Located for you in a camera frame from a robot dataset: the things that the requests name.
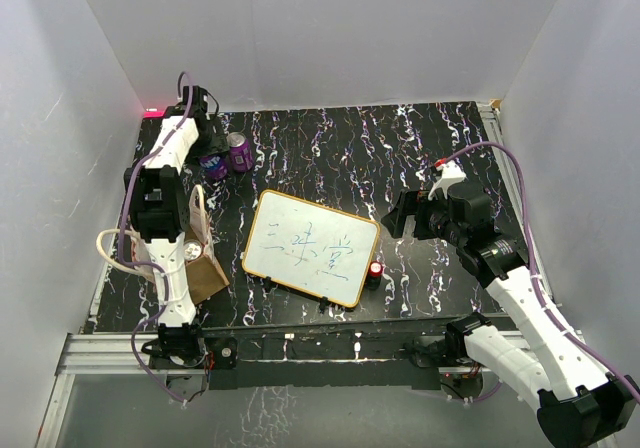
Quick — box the brown canvas bag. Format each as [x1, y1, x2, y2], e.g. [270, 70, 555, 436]
[95, 183, 231, 307]

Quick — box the yellow framed whiteboard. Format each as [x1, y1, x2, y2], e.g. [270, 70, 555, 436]
[242, 189, 380, 308]

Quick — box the red light strip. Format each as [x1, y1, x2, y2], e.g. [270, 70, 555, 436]
[144, 108, 165, 118]

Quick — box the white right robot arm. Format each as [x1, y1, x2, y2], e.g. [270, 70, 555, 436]
[382, 183, 637, 447]

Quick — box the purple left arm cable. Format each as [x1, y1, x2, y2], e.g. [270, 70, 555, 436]
[117, 71, 196, 403]

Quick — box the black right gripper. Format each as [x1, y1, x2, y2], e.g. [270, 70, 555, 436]
[381, 189, 465, 247]

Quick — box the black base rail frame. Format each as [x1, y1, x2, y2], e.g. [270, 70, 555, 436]
[142, 317, 496, 399]

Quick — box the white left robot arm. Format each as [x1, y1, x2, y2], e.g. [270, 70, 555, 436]
[119, 73, 228, 367]

